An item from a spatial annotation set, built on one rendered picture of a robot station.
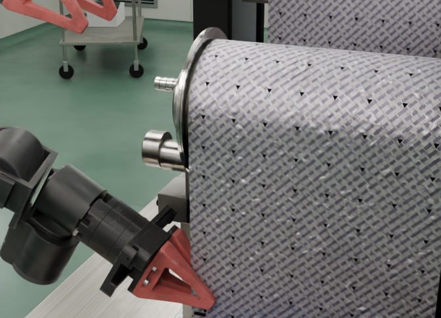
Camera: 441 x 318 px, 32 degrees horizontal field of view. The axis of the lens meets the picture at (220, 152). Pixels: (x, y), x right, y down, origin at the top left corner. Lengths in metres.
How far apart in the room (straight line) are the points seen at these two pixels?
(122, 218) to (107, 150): 3.33
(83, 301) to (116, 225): 0.35
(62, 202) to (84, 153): 3.31
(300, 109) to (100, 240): 0.24
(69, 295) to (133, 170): 2.73
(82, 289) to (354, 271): 0.52
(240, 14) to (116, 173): 2.76
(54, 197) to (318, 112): 0.28
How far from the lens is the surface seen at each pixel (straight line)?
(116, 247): 0.77
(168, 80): 0.76
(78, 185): 0.78
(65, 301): 1.11
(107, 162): 3.94
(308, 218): 0.70
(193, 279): 0.76
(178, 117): 0.70
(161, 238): 0.76
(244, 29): 1.12
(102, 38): 5.42
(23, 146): 0.80
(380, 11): 0.88
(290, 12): 0.90
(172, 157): 0.82
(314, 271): 0.73
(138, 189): 3.61
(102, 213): 0.77
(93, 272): 1.17
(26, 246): 0.82
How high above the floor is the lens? 1.49
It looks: 22 degrees down
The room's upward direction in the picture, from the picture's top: straight up
